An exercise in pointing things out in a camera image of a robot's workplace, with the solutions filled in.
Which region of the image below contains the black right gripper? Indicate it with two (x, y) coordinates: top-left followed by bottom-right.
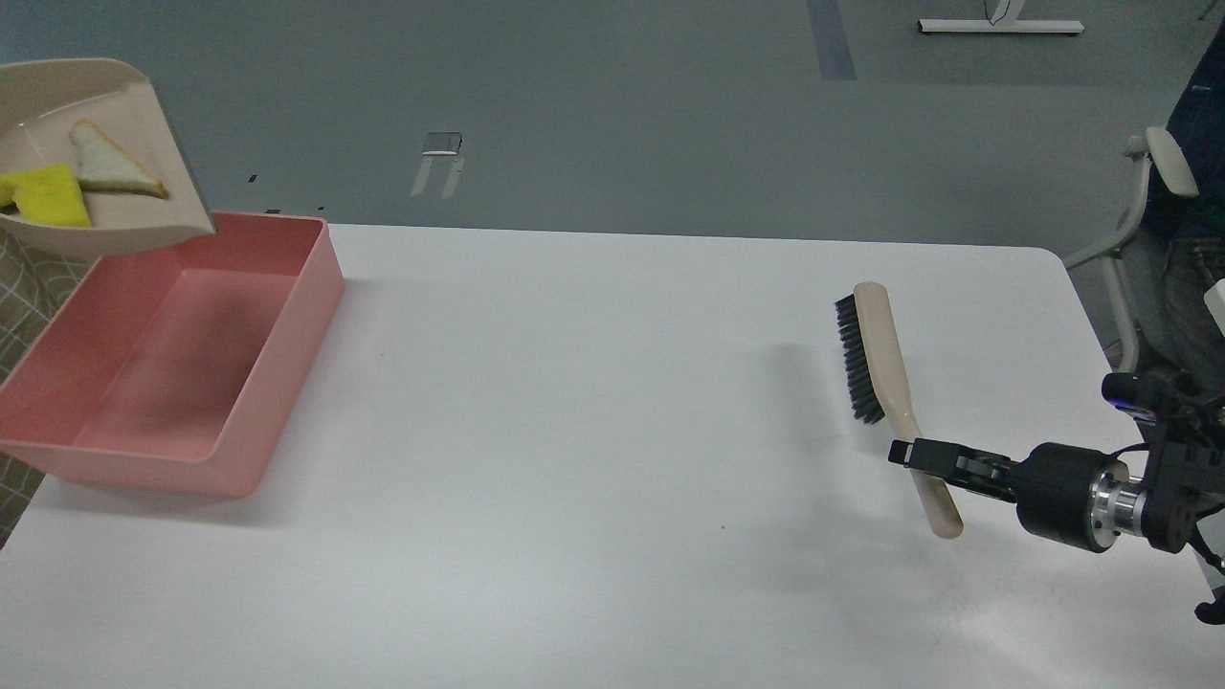
(887, 436), (1136, 553)

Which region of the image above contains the beige hand brush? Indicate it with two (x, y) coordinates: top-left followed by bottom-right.
(835, 280), (965, 539)

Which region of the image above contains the yellow sponge piece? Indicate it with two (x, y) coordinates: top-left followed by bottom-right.
(1, 163), (92, 228)

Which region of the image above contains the beige plastic dustpan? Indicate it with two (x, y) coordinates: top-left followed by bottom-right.
(1, 58), (217, 260)

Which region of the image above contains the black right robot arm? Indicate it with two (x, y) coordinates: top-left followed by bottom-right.
(888, 371), (1223, 571)

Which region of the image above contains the pink plastic bin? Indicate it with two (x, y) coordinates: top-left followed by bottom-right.
(1, 212), (345, 498)

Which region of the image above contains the white office chair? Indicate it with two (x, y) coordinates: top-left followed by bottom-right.
(1063, 128), (1223, 389)

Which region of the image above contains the white desk base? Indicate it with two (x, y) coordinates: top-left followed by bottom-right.
(916, 1), (1085, 36)

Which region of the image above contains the grey floor socket plate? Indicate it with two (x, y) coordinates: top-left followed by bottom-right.
(421, 131), (463, 157)

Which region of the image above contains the beige checkered cloth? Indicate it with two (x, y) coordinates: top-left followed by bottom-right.
(1, 233), (96, 546)

